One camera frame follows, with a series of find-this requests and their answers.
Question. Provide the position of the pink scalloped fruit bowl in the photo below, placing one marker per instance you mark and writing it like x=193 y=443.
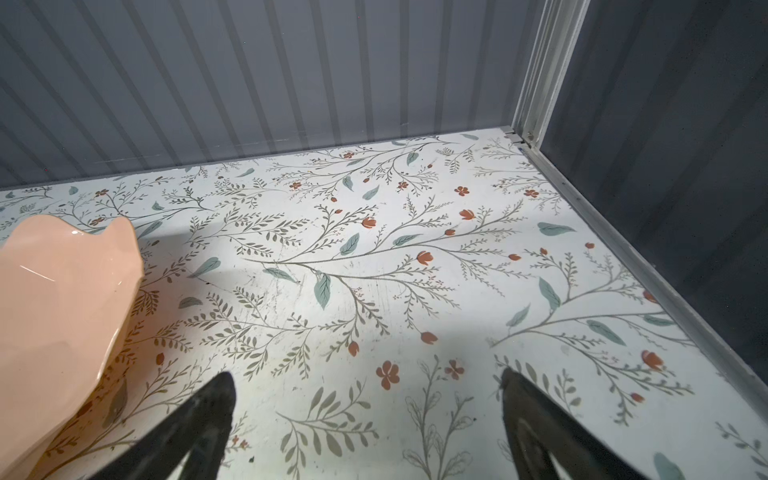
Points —
x=65 y=298

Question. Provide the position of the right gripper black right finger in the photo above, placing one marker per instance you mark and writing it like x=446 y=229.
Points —
x=544 y=438

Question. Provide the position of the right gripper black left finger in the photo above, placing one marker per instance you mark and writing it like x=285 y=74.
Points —
x=194 y=437

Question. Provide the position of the aluminium corner frame post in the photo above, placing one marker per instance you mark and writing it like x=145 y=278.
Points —
x=556 y=29

